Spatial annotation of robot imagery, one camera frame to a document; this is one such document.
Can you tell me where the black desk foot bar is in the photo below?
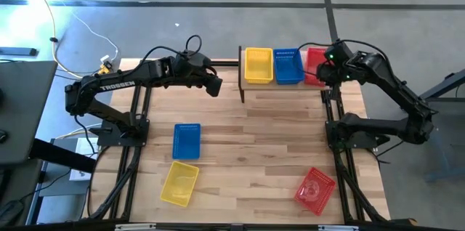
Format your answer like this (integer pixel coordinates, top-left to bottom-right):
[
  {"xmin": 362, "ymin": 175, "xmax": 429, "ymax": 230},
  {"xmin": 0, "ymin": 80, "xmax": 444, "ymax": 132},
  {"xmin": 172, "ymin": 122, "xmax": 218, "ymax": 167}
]
[{"xmin": 28, "ymin": 138, "xmax": 97, "ymax": 174}]

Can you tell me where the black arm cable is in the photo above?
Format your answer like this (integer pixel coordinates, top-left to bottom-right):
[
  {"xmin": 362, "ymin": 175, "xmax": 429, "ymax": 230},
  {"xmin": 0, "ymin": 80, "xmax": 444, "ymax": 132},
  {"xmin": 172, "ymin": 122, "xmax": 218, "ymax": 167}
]
[
  {"xmin": 296, "ymin": 38, "xmax": 392, "ymax": 81},
  {"xmin": 139, "ymin": 33, "xmax": 203, "ymax": 68}
]

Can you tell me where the wooden shelf with black legs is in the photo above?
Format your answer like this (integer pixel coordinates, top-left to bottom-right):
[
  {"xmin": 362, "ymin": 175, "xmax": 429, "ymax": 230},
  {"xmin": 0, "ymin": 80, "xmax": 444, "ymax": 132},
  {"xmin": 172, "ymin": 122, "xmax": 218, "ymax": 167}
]
[{"xmin": 238, "ymin": 45, "xmax": 337, "ymax": 104}]

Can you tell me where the grey desk top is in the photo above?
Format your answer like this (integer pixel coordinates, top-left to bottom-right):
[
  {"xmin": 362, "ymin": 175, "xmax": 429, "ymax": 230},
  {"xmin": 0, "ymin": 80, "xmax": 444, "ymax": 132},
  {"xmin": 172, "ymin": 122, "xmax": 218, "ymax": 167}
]
[{"xmin": 0, "ymin": 60, "xmax": 59, "ymax": 166}]

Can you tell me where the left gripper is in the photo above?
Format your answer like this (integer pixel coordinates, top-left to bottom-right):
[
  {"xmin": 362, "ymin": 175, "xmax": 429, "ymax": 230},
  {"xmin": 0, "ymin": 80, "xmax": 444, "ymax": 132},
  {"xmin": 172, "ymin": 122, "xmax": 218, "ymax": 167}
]
[{"xmin": 177, "ymin": 64, "xmax": 223, "ymax": 97}]

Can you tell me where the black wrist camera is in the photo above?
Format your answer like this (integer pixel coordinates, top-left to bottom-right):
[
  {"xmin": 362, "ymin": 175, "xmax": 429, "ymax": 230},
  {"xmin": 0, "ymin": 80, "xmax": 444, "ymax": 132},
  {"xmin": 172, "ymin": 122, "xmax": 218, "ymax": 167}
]
[
  {"xmin": 324, "ymin": 41, "xmax": 349, "ymax": 63},
  {"xmin": 177, "ymin": 49, "xmax": 211, "ymax": 68}
]

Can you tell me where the white floor cable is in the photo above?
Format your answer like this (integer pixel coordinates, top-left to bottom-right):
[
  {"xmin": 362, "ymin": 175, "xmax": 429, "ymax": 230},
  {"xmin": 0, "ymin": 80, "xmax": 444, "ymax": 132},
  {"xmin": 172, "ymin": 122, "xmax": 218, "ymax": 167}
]
[{"xmin": 67, "ymin": 9, "xmax": 121, "ymax": 63}]

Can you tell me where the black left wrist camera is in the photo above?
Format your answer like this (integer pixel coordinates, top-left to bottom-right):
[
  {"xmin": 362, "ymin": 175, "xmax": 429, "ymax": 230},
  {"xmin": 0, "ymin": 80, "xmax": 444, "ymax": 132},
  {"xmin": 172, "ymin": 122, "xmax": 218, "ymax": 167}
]
[{"xmin": 177, "ymin": 49, "xmax": 211, "ymax": 68}]

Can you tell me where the white paper sheet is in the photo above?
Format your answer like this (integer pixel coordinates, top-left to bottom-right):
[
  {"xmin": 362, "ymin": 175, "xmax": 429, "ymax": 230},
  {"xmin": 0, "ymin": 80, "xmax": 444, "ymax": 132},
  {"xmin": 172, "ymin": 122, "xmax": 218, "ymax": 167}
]
[
  {"xmin": 74, "ymin": 137, "xmax": 99, "ymax": 159},
  {"xmin": 68, "ymin": 168, "xmax": 92, "ymax": 182}
]

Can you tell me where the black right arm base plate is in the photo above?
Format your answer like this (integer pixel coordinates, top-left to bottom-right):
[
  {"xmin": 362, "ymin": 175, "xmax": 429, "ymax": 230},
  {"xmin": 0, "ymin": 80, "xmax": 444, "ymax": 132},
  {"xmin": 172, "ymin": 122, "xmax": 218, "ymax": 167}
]
[{"xmin": 325, "ymin": 120, "xmax": 379, "ymax": 150}]

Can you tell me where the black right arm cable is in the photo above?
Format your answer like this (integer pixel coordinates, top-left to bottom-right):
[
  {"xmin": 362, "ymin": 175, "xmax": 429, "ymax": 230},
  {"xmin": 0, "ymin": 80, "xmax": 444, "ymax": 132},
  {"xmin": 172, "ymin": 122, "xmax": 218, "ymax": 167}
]
[{"xmin": 296, "ymin": 38, "xmax": 392, "ymax": 81}]

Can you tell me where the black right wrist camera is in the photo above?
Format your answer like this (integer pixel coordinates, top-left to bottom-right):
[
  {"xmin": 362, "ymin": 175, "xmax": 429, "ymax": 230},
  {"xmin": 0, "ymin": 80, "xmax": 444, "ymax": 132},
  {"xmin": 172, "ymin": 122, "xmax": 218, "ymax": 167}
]
[{"xmin": 324, "ymin": 41, "xmax": 349, "ymax": 63}]

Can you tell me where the grey metal table frame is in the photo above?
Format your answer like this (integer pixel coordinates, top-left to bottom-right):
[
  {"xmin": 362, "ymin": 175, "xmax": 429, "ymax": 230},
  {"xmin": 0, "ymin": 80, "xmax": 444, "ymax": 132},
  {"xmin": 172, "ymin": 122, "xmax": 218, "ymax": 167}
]
[{"xmin": 399, "ymin": 67, "xmax": 465, "ymax": 183}]

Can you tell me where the black keyboard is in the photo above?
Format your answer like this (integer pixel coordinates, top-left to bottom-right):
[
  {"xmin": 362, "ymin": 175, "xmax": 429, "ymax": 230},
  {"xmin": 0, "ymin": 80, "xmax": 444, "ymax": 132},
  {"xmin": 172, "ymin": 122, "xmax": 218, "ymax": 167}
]
[{"xmin": 0, "ymin": 200, "xmax": 25, "ymax": 227}]

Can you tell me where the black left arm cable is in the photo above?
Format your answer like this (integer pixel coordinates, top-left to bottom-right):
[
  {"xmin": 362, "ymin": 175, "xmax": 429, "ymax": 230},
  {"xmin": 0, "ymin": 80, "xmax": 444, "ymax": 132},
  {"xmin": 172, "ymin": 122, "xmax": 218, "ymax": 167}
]
[{"xmin": 139, "ymin": 33, "xmax": 203, "ymax": 68}]

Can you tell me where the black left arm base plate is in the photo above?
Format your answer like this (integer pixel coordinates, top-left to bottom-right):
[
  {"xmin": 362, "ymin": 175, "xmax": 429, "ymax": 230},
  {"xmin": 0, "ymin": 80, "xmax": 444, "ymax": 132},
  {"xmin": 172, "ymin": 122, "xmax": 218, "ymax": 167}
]
[{"xmin": 93, "ymin": 117, "xmax": 150, "ymax": 147}]

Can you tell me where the yellow floor cable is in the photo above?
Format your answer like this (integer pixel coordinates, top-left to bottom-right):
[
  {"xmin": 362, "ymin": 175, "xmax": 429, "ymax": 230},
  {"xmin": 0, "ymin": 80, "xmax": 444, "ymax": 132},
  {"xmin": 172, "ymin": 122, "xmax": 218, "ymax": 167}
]
[{"xmin": 21, "ymin": 0, "xmax": 110, "ymax": 79}]

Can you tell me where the yellow black cable connector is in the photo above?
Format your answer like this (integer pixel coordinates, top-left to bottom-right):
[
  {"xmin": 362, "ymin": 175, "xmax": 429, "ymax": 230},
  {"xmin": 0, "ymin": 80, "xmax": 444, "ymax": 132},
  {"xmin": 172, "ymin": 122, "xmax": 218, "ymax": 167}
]
[{"xmin": 97, "ymin": 62, "xmax": 113, "ymax": 76}]

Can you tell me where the white frame bracket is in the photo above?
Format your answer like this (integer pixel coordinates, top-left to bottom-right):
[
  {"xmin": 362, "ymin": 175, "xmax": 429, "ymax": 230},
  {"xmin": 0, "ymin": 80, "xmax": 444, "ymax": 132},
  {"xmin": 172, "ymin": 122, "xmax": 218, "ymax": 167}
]
[
  {"xmin": 115, "ymin": 223, "xmax": 157, "ymax": 231},
  {"xmin": 318, "ymin": 224, "xmax": 360, "ymax": 231}
]

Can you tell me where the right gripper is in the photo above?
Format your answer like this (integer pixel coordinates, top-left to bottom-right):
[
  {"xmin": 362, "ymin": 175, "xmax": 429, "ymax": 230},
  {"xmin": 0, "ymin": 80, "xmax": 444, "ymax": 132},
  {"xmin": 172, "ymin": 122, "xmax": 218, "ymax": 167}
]
[{"xmin": 315, "ymin": 60, "xmax": 360, "ymax": 83}]

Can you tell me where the black aluminium table frame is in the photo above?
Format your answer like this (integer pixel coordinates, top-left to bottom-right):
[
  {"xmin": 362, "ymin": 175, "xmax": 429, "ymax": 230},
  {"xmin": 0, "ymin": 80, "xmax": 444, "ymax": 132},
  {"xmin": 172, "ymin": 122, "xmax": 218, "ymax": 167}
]
[{"xmin": 81, "ymin": 56, "xmax": 419, "ymax": 231}]

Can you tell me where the black flat bar device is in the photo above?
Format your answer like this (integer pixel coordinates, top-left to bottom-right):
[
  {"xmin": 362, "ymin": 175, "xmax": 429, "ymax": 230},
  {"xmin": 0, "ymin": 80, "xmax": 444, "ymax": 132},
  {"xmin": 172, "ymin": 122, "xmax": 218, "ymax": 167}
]
[{"xmin": 0, "ymin": 46, "xmax": 39, "ymax": 57}]

